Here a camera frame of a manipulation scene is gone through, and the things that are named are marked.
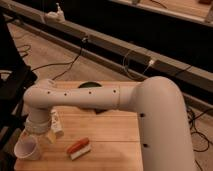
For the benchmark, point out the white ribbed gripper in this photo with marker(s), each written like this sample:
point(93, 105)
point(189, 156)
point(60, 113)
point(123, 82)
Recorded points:
point(41, 128)

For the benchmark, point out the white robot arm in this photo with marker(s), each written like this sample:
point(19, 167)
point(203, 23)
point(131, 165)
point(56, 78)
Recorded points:
point(166, 143)

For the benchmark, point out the green ceramic bowl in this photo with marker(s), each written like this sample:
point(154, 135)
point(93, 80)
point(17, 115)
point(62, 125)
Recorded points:
point(89, 84)

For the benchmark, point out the white plastic bottle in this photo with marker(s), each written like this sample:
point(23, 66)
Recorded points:
point(56, 125)

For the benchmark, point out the orange and white sponge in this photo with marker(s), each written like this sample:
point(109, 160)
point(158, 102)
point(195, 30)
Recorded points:
point(79, 148)

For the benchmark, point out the black rectangular block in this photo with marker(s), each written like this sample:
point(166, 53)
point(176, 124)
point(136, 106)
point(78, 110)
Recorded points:
point(97, 112)

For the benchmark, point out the black chair frame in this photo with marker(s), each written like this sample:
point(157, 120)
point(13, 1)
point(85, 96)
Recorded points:
point(11, 92)

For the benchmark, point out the grey metal rail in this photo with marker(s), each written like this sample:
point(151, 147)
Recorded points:
point(182, 47)

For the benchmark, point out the white object on rail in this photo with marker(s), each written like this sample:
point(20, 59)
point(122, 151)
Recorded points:
point(58, 15)

